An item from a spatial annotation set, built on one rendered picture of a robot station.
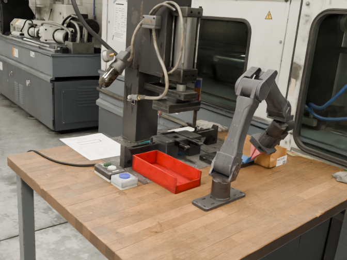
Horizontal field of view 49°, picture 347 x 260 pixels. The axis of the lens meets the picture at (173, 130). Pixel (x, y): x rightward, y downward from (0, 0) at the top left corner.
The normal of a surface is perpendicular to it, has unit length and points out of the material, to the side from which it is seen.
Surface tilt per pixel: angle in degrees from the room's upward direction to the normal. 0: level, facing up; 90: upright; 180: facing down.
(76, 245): 0
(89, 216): 0
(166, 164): 90
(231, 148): 69
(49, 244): 0
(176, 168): 90
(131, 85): 90
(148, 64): 90
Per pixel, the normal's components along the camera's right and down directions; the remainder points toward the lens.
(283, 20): -0.79, 0.12
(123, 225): 0.07, -0.96
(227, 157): -0.60, -0.18
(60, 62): 0.61, 0.27
